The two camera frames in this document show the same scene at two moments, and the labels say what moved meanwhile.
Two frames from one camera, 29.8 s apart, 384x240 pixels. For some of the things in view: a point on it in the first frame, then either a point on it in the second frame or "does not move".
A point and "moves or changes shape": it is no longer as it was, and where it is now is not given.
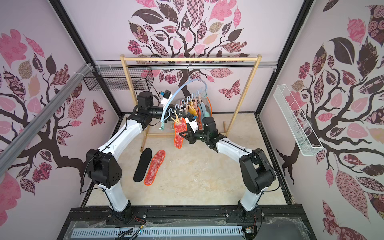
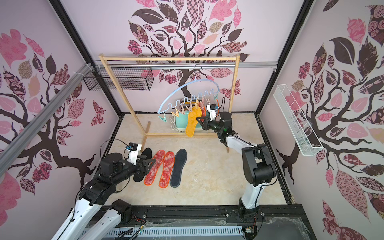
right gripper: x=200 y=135 -> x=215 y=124
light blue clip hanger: x=162 y=126 moves or changes shape
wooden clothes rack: x=195 y=57 -> x=104 y=57
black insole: x=145 y=157 does not move
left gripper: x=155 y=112 -> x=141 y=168
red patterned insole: x=180 y=126 -> x=167 y=168
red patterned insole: x=156 y=161 does not move
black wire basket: x=114 y=78 does not move
